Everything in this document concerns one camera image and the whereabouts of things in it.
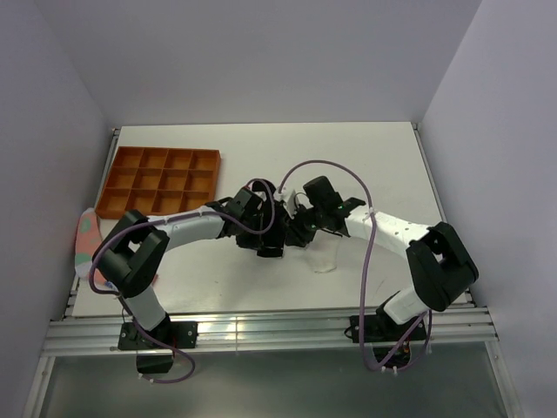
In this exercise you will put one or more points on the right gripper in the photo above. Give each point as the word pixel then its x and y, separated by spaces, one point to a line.
pixel 295 235

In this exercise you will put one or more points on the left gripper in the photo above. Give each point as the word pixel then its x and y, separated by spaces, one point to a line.
pixel 256 218

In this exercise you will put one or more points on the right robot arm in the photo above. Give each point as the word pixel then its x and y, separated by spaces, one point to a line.
pixel 441 268

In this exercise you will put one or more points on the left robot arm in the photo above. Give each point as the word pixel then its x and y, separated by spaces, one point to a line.
pixel 130 256

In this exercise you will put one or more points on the orange compartment tray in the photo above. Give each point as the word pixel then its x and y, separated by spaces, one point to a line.
pixel 158 181

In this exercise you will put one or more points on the pink patterned sock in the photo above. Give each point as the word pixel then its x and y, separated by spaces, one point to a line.
pixel 88 240

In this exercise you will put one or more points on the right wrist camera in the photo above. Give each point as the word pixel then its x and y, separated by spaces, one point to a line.
pixel 287 198

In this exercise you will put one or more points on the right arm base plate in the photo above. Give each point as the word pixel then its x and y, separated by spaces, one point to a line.
pixel 377 329

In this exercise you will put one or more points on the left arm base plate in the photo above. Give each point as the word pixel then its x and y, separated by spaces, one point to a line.
pixel 180 334

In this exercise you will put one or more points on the black cable clamp block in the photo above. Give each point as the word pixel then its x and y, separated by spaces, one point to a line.
pixel 154 363

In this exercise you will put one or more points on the aluminium rail frame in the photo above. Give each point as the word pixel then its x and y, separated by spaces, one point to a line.
pixel 271 332

